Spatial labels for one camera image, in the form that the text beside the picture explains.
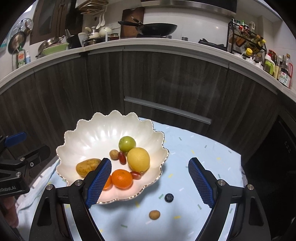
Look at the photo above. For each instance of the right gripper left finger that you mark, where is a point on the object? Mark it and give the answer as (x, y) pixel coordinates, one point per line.
(50, 221)

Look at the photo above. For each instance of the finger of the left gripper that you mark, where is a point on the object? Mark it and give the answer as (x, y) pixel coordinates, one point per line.
(15, 139)
(36, 156)

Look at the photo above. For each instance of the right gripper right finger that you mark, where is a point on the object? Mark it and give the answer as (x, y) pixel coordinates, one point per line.
(249, 222)

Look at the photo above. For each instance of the yellow mango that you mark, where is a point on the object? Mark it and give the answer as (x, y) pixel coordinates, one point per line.
(84, 167)

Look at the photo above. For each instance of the orange tangerine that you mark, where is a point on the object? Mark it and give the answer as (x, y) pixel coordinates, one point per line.
(122, 179)
(108, 184)

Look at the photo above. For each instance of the red grape tomato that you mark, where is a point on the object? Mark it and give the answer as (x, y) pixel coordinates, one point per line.
(136, 175)
(122, 158)

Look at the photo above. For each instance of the green apple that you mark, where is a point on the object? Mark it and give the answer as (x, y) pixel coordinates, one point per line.
(126, 144)

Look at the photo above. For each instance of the person left hand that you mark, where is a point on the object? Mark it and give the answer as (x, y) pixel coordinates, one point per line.
(11, 215)

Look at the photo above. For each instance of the white scalloped ceramic bowl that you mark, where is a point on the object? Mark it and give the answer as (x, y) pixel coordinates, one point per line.
(96, 137)

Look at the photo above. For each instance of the dark blueberry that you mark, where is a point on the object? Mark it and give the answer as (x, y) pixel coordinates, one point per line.
(169, 197)

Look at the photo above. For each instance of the orange tangerine in bowl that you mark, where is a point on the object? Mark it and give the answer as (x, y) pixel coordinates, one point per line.
(122, 179)

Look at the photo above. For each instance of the yellow lemon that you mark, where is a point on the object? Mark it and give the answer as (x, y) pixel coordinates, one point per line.
(138, 159)

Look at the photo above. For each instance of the green dish basin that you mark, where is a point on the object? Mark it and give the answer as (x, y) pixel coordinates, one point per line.
(55, 48)

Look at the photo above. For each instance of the white teapot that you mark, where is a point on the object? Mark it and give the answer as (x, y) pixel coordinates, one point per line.
(103, 31)

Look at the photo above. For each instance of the dark soy sauce bottle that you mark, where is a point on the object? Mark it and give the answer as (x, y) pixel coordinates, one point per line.
(286, 71)

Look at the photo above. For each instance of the green lidded container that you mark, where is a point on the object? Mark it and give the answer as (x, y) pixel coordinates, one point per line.
(269, 65)

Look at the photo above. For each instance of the black wok pan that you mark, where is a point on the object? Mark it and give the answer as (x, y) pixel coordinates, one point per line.
(150, 29)

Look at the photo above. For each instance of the black wire spice rack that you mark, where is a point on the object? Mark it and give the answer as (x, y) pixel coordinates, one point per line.
(240, 37)

